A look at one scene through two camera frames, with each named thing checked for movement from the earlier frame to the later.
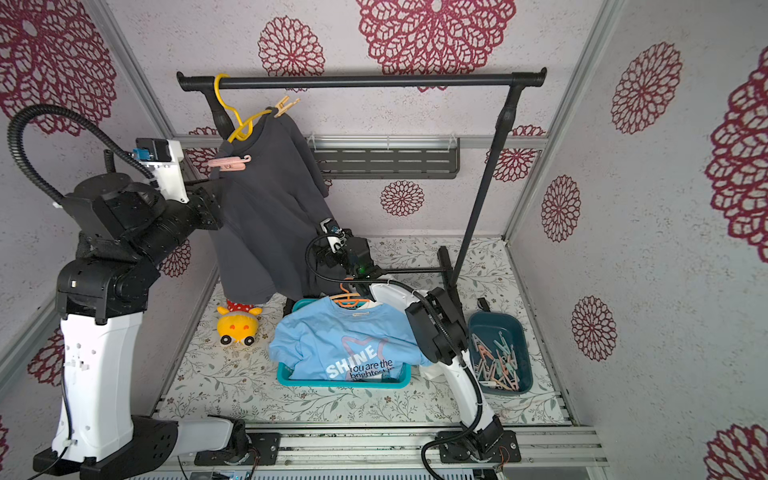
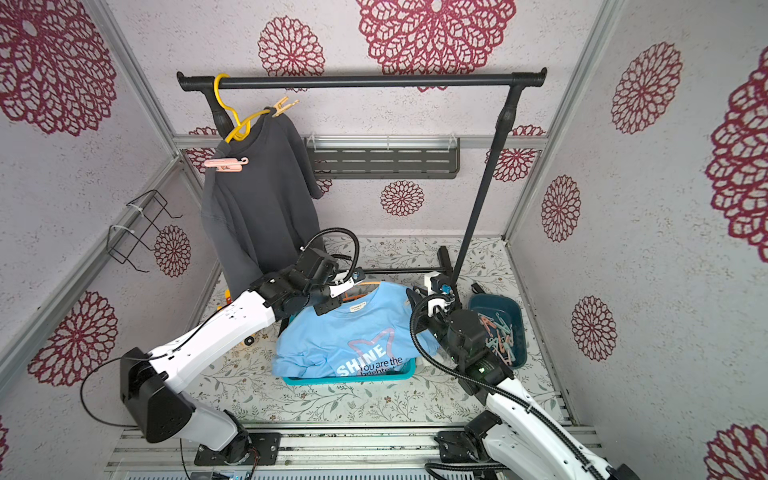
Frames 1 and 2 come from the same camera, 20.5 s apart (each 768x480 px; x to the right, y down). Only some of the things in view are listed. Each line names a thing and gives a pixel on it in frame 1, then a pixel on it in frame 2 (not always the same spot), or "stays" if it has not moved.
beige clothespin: [281, 108] stays
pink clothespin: [232, 163] stays
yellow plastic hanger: [245, 128] stays
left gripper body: [201, 212] -> [321, 299]
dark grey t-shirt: [269, 193] stays
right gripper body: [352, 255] -> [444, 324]
